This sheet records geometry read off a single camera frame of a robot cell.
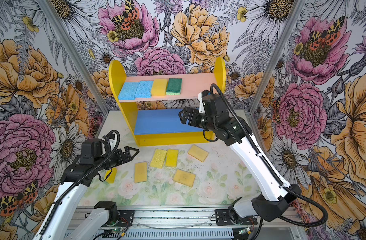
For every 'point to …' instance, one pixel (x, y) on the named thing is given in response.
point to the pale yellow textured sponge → (158, 158)
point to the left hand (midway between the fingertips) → (132, 158)
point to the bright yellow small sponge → (171, 158)
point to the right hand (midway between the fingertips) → (188, 120)
